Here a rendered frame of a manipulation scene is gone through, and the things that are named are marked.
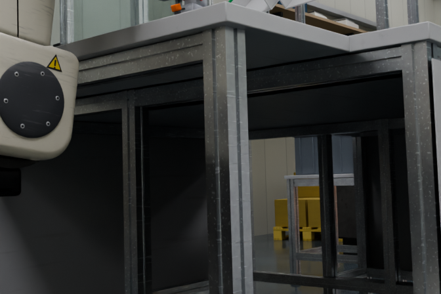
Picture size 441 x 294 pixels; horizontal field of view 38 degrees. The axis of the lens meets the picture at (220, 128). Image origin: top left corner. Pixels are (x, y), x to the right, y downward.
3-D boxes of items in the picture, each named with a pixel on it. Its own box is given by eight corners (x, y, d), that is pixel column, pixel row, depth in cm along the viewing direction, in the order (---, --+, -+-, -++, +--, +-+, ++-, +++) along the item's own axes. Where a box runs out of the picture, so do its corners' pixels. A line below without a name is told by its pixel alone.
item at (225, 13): (226, 21, 90) (225, 0, 90) (-68, 92, 149) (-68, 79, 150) (433, 73, 143) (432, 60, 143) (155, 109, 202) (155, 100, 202)
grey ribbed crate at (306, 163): (394, 172, 332) (392, 127, 334) (293, 175, 373) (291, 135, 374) (427, 171, 365) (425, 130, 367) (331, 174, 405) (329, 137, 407)
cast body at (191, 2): (192, 13, 172) (193, -13, 173) (180, 16, 174) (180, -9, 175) (212, 20, 178) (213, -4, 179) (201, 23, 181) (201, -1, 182)
